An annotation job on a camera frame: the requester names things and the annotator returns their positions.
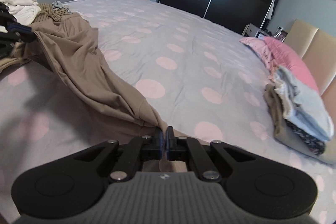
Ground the taupe brown garment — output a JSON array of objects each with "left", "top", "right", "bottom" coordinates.
[{"left": 0, "top": 11, "right": 169, "bottom": 140}]

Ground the stack of folded clothes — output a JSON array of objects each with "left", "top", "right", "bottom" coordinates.
[{"left": 264, "top": 66, "right": 335, "bottom": 165}]

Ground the white fluffy garment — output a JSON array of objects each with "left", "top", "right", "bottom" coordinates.
[{"left": 1, "top": 0, "right": 41, "bottom": 26}]

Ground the brown striped garment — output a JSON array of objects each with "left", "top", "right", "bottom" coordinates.
[{"left": 33, "top": 2, "right": 72, "bottom": 23}]

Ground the grey pink-dotted bed cover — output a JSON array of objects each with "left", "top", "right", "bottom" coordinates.
[{"left": 1, "top": 0, "right": 335, "bottom": 223}]

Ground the pink patterned cloth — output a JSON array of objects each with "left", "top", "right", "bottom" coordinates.
[{"left": 239, "top": 37, "right": 278, "bottom": 81}]

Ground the white bedside table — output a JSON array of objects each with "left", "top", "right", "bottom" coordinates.
[{"left": 242, "top": 23, "right": 262, "bottom": 38}]

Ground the pink pillow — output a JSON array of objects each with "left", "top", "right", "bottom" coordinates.
[{"left": 264, "top": 36, "right": 319, "bottom": 92}]

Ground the beige padded headboard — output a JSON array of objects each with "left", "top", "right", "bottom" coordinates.
[{"left": 283, "top": 18, "right": 336, "bottom": 111}]

